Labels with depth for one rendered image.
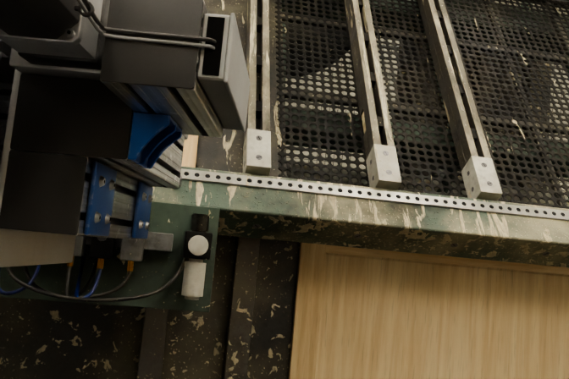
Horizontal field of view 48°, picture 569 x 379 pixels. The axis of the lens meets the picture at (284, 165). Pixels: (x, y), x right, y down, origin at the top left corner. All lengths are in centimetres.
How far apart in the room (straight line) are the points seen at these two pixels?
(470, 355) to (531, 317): 22
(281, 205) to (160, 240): 30
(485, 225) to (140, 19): 125
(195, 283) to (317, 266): 46
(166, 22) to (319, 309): 129
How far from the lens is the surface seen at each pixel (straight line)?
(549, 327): 209
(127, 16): 65
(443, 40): 219
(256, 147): 163
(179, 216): 151
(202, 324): 180
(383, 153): 172
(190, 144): 168
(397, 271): 188
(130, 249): 141
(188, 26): 63
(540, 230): 180
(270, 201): 155
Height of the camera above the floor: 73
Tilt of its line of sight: 7 degrees up
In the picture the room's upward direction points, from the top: 5 degrees clockwise
